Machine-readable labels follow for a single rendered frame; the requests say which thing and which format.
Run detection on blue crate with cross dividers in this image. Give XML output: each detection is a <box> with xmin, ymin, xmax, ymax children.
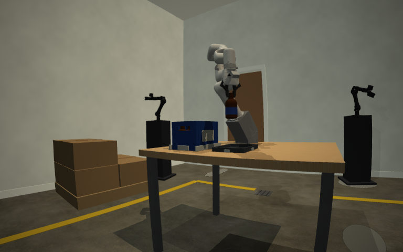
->
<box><xmin>172</xmin><ymin>121</ymin><xmax>218</xmax><ymax>151</ymax></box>

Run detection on brown glass bottle with blue label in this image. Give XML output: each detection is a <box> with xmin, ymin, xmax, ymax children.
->
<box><xmin>225</xmin><ymin>93</ymin><xmax>238</xmax><ymax>119</ymax></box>

